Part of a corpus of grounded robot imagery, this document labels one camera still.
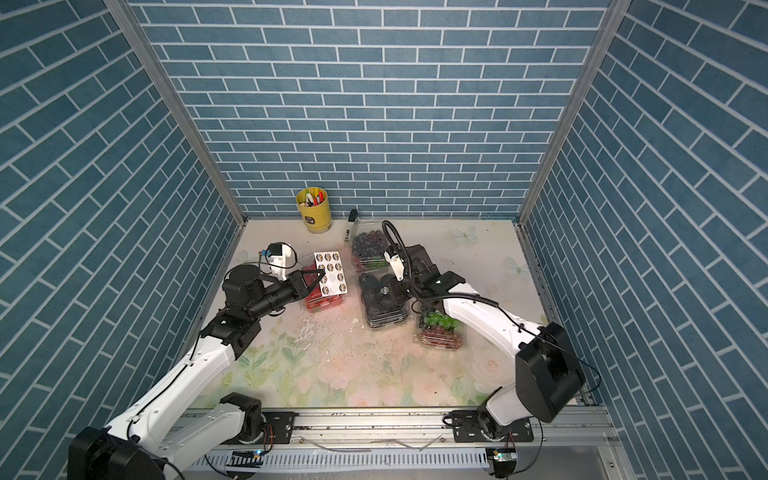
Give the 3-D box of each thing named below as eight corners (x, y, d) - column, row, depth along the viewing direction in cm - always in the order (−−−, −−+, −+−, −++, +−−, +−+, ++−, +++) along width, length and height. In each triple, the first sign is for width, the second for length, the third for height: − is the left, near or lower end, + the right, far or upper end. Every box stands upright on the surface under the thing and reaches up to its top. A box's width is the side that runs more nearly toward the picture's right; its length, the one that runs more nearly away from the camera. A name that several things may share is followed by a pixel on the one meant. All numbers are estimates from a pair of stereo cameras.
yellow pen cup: (301, 236, 118) (291, 208, 106) (307, 215, 126) (298, 186, 114) (330, 237, 118) (323, 208, 106) (335, 215, 126) (329, 186, 114)
